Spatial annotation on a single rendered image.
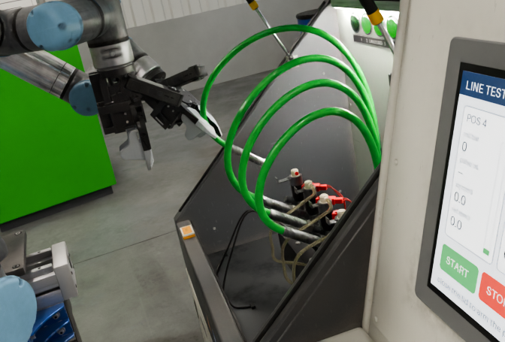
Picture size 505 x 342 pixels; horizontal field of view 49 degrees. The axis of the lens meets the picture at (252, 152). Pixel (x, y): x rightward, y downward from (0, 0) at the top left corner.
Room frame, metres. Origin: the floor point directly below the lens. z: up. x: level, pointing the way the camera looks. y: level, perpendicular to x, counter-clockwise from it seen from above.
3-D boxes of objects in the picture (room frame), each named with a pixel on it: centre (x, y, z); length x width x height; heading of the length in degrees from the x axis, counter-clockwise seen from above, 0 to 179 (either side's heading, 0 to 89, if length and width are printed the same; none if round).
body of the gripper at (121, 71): (1.05, 0.23, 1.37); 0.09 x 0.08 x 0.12; 103
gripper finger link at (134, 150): (1.03, 0.22, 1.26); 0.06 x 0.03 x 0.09; 103
